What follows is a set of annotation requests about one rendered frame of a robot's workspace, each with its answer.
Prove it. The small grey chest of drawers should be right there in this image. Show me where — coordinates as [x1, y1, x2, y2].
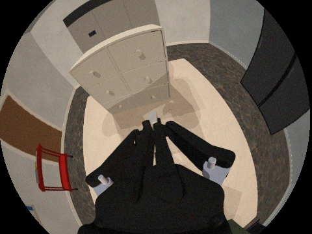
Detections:
[68, 24, 171, 115]

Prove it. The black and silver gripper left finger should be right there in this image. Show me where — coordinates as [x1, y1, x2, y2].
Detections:
[85, 111, 155, 205]

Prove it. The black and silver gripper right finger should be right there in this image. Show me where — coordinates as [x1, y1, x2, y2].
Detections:
[152, 110, 236, 204]

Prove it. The tan drawer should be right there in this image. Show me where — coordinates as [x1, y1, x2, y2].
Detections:
[122, 61, 168, 92]
[71, 48, 118, 89]
[102, 94, 138, 114]
[133, 84, 169, 106]
[108, 30, 165, 72]
[88, 74, 129, 103]

